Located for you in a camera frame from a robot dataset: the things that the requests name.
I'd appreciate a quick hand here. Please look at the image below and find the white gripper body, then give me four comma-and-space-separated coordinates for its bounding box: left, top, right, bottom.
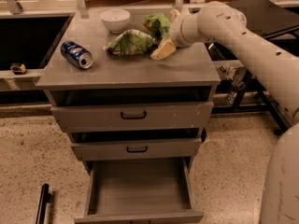
169, 14, 205, 47

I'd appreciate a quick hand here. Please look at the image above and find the green rice chip bag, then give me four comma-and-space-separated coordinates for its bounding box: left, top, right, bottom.
142, 13, 171, 40

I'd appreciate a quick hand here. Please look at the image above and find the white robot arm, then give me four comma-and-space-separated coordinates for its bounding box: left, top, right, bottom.
168, 1, 299, 224

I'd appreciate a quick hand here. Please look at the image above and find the crumpled green snack bag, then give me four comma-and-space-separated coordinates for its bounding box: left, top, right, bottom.
103, 29, 155, 56

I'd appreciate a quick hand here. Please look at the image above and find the grey drawer cabinet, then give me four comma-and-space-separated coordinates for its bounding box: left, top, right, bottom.
35, 7, 221, 224

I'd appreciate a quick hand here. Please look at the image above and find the grey middle drawer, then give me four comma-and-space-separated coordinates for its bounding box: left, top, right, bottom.
71, 138, 201, 161

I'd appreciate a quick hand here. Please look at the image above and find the grey top drawer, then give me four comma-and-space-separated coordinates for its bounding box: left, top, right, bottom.
51, 102, 213, 133

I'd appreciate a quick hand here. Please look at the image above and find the grey open bottom drawer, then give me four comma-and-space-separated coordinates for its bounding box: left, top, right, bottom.
75, 158, 204, 224

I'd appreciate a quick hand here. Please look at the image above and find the white ceramic bowl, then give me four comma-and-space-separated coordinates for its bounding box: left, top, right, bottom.
100, 8, 131, 33

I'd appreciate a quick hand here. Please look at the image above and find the black tray stand table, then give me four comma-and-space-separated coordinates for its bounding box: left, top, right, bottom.
207, 0, 299, 135

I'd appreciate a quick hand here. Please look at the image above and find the blue soda can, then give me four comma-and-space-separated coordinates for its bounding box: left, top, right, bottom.
60, 40, 93, 69

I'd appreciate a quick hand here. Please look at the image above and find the yellow tape measure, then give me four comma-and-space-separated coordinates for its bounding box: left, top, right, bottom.
10, 63, 26, 75

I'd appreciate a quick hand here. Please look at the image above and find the black bar handle on floor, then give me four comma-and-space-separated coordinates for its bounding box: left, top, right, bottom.
36, 184, 51, 224

